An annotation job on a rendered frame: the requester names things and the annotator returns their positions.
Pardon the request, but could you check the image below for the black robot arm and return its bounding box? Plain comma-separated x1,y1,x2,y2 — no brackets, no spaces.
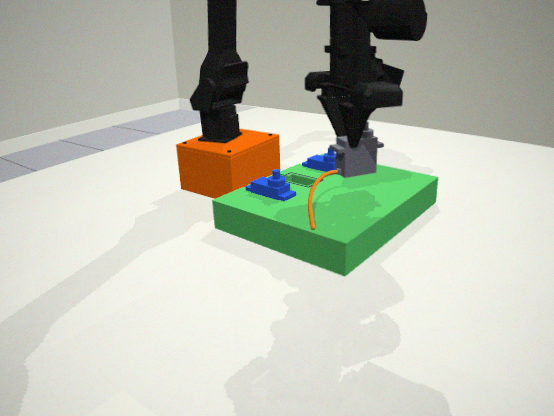
190,0,427,143

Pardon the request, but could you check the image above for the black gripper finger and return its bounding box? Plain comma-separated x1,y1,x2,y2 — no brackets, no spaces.
338,102,377,148
316,94,350,137

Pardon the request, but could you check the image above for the green flat deck plate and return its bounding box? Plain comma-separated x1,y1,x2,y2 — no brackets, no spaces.
212,147,439,276

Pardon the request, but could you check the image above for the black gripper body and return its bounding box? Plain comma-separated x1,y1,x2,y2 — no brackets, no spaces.
305,38,403,109

